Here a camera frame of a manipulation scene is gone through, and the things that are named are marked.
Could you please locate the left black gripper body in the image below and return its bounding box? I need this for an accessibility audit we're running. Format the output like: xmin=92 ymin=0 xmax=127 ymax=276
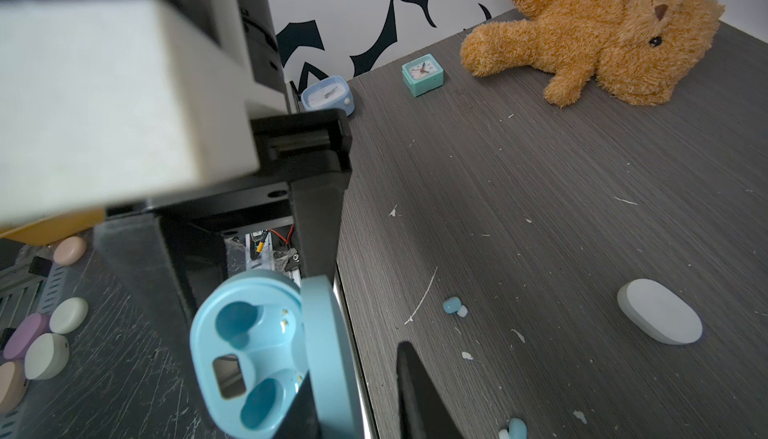
xmin=95 ymin=108 xmax=353 ymax=296

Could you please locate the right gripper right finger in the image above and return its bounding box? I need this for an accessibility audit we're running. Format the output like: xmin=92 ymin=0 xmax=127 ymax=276
xmin=396 ymin=341 xmax=463 ymax=439

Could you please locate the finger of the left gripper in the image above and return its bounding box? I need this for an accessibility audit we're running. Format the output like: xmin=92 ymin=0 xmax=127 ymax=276
xmin=95 ymin=214 xmax=227 ymax=391
xmin=290 ymin=172 xmax=350 ymax=283

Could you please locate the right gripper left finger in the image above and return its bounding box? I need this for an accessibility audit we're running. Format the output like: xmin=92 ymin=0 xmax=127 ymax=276
xmin=273 ymin=375 xmax=321 ymax=439

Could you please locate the blue earbud charging case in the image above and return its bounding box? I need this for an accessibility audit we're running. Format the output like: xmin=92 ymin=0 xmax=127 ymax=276
xmin=189 ymin=269 xmax=364 ymax=438

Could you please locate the white earbud charging case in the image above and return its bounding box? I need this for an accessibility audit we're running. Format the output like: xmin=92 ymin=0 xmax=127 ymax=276
xmin=617 ymin=278 xmax=703 ymax=346

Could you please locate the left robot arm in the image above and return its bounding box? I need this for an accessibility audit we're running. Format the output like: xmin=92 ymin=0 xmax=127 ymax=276
xmin=1 ymin=0 xmax=351 ymax=388

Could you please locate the blue alarm clock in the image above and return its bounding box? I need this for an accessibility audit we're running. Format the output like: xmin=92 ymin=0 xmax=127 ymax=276
xmin=301 ymin=75 xmax=355 ymax=116

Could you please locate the peach pebble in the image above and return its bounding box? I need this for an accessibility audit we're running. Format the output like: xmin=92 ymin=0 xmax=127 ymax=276
xmin=53 ymin=236 xmax=87 ymax=266

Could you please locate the white pebble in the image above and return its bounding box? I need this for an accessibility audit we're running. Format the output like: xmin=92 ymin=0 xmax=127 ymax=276
xmin=49 ymin=297 xmax=89 ymax=335

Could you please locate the yellow bowl of pebbles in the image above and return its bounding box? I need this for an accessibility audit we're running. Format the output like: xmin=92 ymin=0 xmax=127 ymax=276
xmin=1 ymin=208 xmax=106 ymax=246

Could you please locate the green alarm clock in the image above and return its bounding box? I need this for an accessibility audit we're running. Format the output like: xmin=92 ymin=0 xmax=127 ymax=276
xmin=401 ymin=54 xmax=444 ymax=97

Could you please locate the pale green pebble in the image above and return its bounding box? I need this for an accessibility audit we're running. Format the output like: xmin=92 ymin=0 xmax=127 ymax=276
xmin=24 ymin=333 xmax=70 ymax=381

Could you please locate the brown teddy bear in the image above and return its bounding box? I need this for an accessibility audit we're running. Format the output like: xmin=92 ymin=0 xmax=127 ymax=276
xmin=460 ymin=0 xmax=725 ymax=107

